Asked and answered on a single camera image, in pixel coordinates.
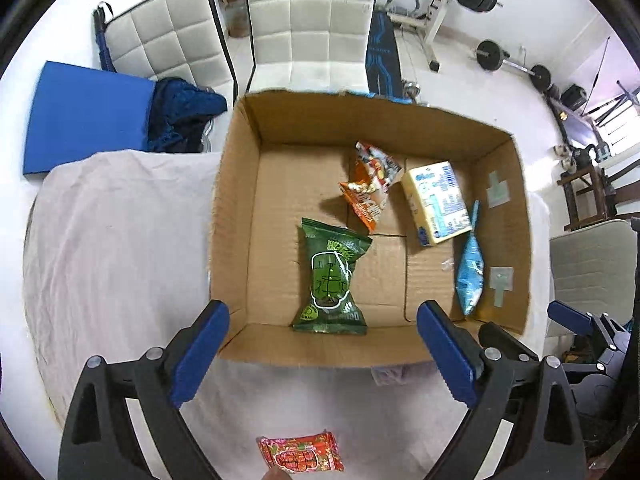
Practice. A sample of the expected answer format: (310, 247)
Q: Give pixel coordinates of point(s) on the small wooden stool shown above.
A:
(231, 0)

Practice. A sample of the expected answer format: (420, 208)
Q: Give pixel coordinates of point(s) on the light blue snack packet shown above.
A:
(470, 270)

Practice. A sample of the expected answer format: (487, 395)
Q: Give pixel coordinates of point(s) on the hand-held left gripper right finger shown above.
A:
(447, 355)

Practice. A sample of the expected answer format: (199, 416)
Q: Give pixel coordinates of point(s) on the yellow blue tissue pack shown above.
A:
(437, 200)

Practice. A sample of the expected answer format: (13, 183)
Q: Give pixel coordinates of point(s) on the white quilted chair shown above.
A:
(165, 40)
(310, 25)
(590, 270)

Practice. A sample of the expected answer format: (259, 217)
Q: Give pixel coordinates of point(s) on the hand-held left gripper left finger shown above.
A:
(200, 352)

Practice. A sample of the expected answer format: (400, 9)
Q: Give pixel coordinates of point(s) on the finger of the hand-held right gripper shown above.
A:
(567, 314)

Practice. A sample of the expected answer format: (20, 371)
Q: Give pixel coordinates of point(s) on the red orange snack packet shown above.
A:
(300, 452)

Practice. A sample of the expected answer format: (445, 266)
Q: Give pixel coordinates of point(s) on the blue foam mat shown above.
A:
(85, 120)

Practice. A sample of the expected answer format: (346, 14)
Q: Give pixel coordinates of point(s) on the green snack packet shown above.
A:
(330, 280)

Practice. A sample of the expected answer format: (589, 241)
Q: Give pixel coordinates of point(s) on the dark wooden rack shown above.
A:
(587, 190)

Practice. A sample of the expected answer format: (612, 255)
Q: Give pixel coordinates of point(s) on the orange white snack packet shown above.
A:
(370, 190)

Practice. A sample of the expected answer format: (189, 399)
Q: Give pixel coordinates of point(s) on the black plate barbell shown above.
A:
(515, 65)

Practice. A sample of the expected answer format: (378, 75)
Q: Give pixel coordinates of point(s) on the dark blue knitted cloth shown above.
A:
(180, 110)

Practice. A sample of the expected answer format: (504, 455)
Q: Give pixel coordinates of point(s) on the brown cardboard box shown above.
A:
(320, 185)

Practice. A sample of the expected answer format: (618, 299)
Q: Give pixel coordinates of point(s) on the white barbell rack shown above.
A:
(435, 15)

